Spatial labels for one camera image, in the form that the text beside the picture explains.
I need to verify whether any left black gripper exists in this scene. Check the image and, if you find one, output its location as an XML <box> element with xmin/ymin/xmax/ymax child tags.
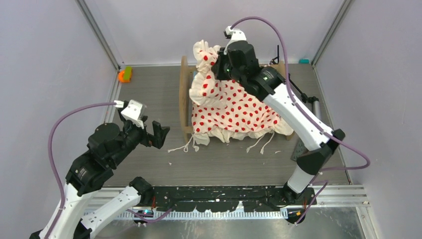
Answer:
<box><xmin>111</xmin><ymin>107</ymin><xmax>171</xmax><ymax>165</ymax></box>

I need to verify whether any strawberry print ruffled blanket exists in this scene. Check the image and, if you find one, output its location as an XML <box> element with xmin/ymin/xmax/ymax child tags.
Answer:
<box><xmin>168</xmin><ymin>39</ymin><xmax>284</xmax><ymax>156</ymax></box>

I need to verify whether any wooden pet bed frame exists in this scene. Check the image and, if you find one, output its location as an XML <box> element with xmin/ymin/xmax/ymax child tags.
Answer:
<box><xmin>179</xmin><ymin>56</ymin><xmax>300</xmax><ymax>141</ymax></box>

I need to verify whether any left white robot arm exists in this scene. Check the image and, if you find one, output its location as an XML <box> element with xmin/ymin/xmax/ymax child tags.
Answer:
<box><xmin>30</xmin><ymin>100</ymin><xmax>170</xmax><ymax>239</ymax></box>

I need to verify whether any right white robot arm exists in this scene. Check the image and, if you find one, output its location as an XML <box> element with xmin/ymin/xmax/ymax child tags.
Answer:
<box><xmin>211</xmin><ymin>26</ymin><xmax>345</xmax><ymax>205</ymax></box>

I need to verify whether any teal small block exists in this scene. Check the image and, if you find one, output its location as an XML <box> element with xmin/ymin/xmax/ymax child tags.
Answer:
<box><xmin>298</xmin><ymin>58</ymin><xmax>310</xmax><ymax>64</ymax></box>

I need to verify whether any orange green toy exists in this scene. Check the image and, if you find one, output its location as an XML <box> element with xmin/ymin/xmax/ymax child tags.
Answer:
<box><xmin>117</xmin><ymin>66</ymin><xmax>133</xmax><ymax>83</ymax></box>

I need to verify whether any black tripod stand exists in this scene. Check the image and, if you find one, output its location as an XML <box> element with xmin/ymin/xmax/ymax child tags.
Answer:
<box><xmin>288</xmin><ymin>63</ymin><xmax>322</xmax><ymax>119</ymax></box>

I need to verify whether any black perforated pad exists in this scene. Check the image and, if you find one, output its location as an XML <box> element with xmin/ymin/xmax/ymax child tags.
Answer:
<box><xmin>291</xmin><ymin>144</ymin><xmax>307</xmax><ymax>161</ymax></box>

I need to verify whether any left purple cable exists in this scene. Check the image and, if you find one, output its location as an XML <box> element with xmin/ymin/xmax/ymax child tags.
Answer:
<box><xmin>47</xmin><ymin>102</ymin><xmax>126</xmax><ymax>239</ymax></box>

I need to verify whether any purple cable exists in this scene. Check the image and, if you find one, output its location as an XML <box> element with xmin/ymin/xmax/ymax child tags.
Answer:
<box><xmin>47</xmin><ymin>102</ymin><xmax>126</xmax><ymax>239</ymax></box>
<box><xmin>227</xmin><ymin>16</ymin><xmax>371</xmax><ymax>215</ymax></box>

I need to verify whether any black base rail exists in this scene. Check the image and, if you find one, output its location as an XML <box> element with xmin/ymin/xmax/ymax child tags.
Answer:
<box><xmin>69</xmin><ymin>185</ymin><xmax>370</xmax><ymax>222</ymax></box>

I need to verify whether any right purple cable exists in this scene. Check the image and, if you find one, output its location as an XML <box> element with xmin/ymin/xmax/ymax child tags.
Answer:
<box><xmin>227</xmin><ymin>16</ymin><xmax>371</xmax><ymax>215</ymax></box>

